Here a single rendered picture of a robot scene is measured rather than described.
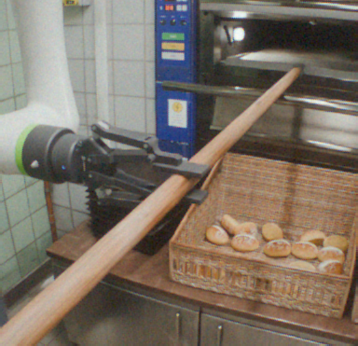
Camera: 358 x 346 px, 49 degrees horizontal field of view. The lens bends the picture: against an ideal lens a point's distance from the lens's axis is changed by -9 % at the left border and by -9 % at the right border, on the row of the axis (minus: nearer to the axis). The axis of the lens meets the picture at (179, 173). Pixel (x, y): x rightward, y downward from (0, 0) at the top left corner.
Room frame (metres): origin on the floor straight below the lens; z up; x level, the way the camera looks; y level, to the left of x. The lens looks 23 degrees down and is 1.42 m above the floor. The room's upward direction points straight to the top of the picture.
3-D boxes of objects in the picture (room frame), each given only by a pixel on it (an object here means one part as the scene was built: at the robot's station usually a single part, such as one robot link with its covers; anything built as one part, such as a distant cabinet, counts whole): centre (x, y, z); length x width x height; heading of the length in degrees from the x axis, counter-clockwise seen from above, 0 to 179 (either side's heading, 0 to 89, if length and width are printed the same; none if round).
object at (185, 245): (1.19, -0.32, 0.72); 0.56 x 0.49 x 0.28; 66
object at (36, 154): (0.63, 0.20, 1.18); 0.12 x 0.06 x 0.09; 154
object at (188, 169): (0.53, 0.00, 1.20); 0.07 x 0.03 x 0.01; 64
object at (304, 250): (1.19, -0.43, 0.62); 0.10 x 0.07 x 0.06; 64
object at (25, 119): (0.68, 0.29, 1.18); 0.14 x 0.13 x 0.11; 64
